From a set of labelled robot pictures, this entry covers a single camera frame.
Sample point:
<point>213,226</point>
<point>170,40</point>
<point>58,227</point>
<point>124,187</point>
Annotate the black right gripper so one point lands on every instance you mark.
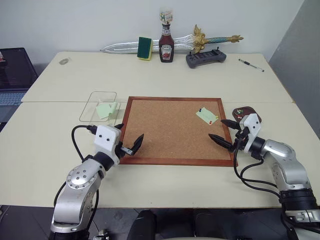
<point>241,141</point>

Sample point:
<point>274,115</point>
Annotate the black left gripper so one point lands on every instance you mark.
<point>120,149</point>

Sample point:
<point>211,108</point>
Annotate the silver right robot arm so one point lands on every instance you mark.
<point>287,165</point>

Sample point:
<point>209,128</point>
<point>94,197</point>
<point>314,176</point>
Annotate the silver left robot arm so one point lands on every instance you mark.
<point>80,182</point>

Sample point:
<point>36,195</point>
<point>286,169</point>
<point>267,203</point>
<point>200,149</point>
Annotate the green pinned paper note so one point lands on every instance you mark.
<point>206,115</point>

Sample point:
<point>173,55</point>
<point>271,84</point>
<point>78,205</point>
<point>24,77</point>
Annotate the large green paper note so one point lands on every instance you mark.
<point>103,110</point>

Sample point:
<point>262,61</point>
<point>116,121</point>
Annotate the wood framed cork board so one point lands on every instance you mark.
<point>172,132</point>

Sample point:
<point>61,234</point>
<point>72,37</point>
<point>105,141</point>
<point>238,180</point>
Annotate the dark brown pin dish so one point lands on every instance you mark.
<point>246,110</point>

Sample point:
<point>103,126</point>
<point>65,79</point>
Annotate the clear plastic tray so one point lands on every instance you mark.
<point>100,100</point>

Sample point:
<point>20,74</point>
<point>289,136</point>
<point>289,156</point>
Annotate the black white pen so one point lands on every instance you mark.
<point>251,65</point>

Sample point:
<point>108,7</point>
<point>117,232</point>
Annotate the grey handheld controller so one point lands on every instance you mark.
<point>206,59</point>

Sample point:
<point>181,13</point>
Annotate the green yellow sponge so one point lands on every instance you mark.
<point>144,48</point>

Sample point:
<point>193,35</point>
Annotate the dark rounded shape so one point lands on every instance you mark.
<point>146,226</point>

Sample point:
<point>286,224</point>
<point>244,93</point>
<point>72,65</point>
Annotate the red ketchup bottle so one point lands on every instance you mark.
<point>166,47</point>

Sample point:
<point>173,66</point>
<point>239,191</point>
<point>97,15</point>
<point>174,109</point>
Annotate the silver gold toy sword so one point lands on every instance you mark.
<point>185,40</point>

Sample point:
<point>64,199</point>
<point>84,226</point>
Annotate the dark laptop computer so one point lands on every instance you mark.
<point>13,72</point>

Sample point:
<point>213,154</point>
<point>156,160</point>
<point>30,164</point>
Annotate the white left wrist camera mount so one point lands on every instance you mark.
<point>106,140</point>

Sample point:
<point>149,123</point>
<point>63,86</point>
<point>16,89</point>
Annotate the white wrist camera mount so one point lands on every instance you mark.
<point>252,125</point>
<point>106,140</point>

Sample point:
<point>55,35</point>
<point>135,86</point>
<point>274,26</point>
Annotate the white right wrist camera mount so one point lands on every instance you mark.
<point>252,125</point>

